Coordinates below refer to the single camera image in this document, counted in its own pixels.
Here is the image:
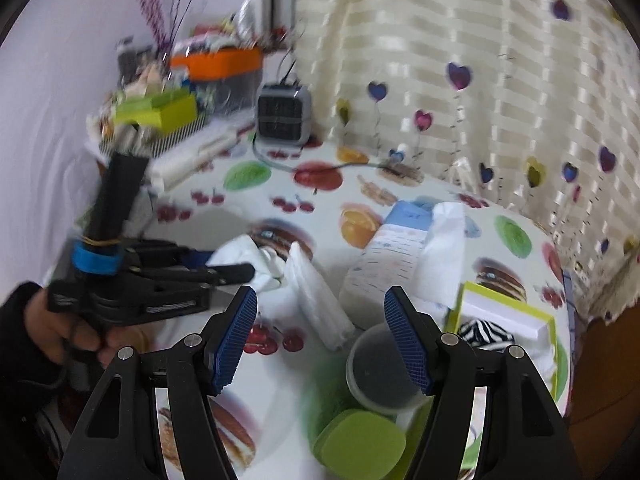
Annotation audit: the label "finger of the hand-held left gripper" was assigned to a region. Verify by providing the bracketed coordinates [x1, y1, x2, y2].
[150, 261, 257, 289]
[125, 240, 212, 269]

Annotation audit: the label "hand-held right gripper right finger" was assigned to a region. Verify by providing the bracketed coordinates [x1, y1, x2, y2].
[383, 286, 583, 480]

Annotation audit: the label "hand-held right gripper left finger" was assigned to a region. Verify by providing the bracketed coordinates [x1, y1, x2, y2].
[56, 285, 259, 480]

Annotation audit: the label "white sock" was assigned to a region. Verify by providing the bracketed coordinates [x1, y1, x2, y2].
[207, 234, 287, 292]

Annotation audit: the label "black white striped cloth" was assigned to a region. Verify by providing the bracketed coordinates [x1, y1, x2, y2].
[457, 320, 516, 357]

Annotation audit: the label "yellow-green box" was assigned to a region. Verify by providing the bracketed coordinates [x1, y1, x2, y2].
[442, 282, 571, 471]

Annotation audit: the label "person's left forearm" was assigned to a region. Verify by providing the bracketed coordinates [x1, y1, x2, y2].
[0, 282, 71, 480]

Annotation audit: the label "person's left hand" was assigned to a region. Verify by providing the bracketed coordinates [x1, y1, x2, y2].
[24, 300, 151, 368]

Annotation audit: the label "clear jar with dark contents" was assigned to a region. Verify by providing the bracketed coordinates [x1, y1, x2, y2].
[345, 322, 441, 413]

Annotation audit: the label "white blue tissue pack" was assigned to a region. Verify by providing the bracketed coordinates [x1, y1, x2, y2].
[340, 200, 468, 316]

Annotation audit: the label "white folded towel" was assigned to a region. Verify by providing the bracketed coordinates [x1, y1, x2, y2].
[285, 241, 358, 351]

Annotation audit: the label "white paper roll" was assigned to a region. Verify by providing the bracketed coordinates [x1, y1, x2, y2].
[150, 132, 236, 191]

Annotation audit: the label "grey zigzag box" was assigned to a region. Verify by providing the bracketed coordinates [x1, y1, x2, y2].
[97, 112, 211, 161]

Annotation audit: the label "fruit print tablecloth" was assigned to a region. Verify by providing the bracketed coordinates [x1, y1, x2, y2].
[50, 130, 576, 480]

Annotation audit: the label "lime green box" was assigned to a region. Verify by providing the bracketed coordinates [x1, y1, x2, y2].
[114, 91, 198, 133]

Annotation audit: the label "grey space heater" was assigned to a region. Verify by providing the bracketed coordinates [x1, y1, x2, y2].
[256, 81, 312, 147]

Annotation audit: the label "clear bin with orange lid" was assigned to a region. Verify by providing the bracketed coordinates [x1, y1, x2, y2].
[170, 47, 264, 111]

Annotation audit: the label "dark glass jars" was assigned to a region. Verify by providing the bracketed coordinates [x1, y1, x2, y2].
[117, 37, 153, 76]

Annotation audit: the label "wooden wardrobe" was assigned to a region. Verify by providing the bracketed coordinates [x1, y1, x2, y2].
[570, 305, 640, 461]

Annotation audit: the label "pile of assorted packets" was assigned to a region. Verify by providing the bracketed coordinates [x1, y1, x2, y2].
[175, 0, 266, 53]

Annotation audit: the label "purple decorative branches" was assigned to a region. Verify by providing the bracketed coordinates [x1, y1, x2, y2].
[127, 0, 221, 56]

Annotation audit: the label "heart print curtain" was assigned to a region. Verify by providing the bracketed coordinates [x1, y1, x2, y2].
[295, 0, 640, 323]

